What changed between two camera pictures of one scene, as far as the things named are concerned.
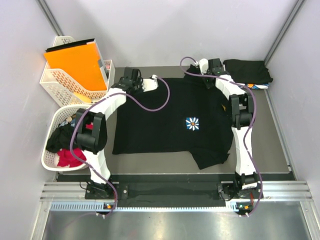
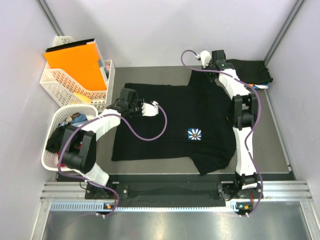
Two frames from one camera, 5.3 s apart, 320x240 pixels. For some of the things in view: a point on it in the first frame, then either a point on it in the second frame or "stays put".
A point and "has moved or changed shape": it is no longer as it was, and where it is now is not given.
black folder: (70, 45) stays put
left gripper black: (139, 80) → (139, 102)
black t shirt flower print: (181, 116) has moved or changed shape
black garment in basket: (60, 138) stays put
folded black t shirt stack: (252, 73) stays put
